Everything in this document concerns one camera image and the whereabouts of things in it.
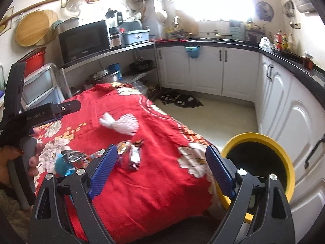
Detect steel cooking pot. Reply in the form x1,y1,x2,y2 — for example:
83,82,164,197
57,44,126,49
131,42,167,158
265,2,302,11
89,68,122,84

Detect grey plastic drawer unit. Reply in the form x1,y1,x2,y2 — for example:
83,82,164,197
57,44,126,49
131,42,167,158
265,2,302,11
21,63,67,111

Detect silver wrapper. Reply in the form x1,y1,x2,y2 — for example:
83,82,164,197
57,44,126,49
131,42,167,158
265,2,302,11
61,149,105,164

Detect black frying pan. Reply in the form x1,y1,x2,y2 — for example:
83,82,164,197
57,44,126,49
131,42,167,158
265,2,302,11
129,60,154,72

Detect yellow trash bin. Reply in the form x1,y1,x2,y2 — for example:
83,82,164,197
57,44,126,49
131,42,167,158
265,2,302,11
215,132,296,225

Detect red plastic tub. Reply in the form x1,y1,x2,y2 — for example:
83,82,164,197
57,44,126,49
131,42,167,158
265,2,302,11
17,47,46,78

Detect red floral tablecloth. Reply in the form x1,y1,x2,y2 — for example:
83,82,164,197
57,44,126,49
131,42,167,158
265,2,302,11
35,83,224,243

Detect brown chocolate bar wrapper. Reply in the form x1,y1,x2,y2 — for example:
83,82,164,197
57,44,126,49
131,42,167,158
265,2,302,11
128,140,144,170

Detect blue crumpled wrapper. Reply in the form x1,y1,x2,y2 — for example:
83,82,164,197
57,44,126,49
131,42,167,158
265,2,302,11
54,154,76,176

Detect left hand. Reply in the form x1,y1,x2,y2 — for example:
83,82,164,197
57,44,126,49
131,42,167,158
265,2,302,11
0,143,45,187

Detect black floor mat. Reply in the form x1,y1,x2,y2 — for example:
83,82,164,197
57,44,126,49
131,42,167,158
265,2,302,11
159,91,203,108

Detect white black cabinet run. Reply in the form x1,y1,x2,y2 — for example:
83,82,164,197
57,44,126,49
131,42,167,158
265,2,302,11
156,41,324,243

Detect black microwave oven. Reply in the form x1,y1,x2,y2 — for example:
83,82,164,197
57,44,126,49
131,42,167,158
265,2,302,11
58,20,110,64

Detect blue hanging basket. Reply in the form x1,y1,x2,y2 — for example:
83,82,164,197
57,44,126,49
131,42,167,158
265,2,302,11
184,46,201,59

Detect round wooden board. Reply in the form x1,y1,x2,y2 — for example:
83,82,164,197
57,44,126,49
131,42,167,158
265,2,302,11
15,9,58,47

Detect white plastic straw bundle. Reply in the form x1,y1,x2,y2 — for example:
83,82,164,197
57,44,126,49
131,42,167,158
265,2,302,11
99,112,139,136

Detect blue plastic storage box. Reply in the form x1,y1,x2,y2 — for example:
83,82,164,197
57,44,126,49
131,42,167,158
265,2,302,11
122,29,150,46

